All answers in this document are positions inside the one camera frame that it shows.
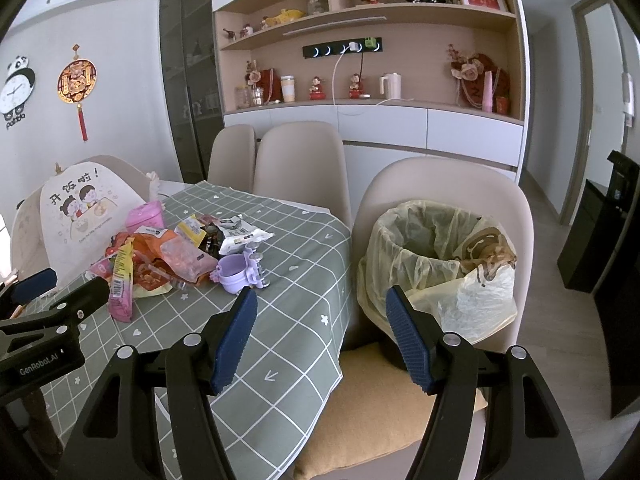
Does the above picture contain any orange snack bag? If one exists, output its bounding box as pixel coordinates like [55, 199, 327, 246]
[104, 226, 218, 290]

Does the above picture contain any black snack wrapper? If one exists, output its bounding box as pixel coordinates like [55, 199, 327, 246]
[198, 223, 224, 259]

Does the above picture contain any white yellow snack bag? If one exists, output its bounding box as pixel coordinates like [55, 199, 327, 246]
[215, 214, 274, 256]

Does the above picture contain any pink snack wrapper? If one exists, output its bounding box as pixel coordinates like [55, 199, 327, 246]
[107, 237, 134, 323]

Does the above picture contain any pink tin box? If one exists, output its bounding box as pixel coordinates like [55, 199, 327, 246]
[125, 200, 165, 233]

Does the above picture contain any green checked tablecloth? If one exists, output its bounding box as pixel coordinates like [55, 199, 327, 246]
[42, 182, 354, 479]

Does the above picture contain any yellow seat cushion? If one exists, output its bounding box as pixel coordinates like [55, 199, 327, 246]
[292, 342, 490, 480]

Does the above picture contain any purple toy carriage cup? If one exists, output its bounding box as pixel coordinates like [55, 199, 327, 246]
[209, 242, 269, 295]

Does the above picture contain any bin with yellow bag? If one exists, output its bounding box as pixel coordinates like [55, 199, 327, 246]
[356, 200, 518, 370]

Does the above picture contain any black tv stand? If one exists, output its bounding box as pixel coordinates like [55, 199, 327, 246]
[558, 151, 639, 417]

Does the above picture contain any beige far chair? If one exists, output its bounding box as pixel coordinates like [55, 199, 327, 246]
[207, 125, 257, 192]

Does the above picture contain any red chinese knot ornament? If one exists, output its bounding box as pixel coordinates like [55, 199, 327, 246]
[56, 44, 98, 142]

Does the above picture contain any beige chair with bin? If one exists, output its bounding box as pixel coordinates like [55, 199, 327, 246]
[294, 155, 535, 480]

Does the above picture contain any beige middle chair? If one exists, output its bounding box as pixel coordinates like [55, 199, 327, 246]
[253, 122, 352, 226]

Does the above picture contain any white cup on shelf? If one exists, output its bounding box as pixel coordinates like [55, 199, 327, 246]
[280, 75, 296, 103]

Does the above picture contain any dark glass cabinet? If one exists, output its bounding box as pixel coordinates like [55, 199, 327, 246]
[160, 0, 224, 183]

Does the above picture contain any red doll figurine left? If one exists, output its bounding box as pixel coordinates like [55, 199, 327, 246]
[309, 76, 326, 101]

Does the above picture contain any red doll figurine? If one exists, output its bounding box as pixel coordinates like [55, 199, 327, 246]
[348, 73, 363, 99]
[309, 76, 326, 101]

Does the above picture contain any red doll figurine right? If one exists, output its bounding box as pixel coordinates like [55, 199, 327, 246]
[348, 73, 363, 99]

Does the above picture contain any black power strip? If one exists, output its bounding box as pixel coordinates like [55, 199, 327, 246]
[302, 37, 384, 58]

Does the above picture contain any panda wall clock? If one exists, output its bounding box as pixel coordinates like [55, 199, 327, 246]
[0, 55, 36, 129]

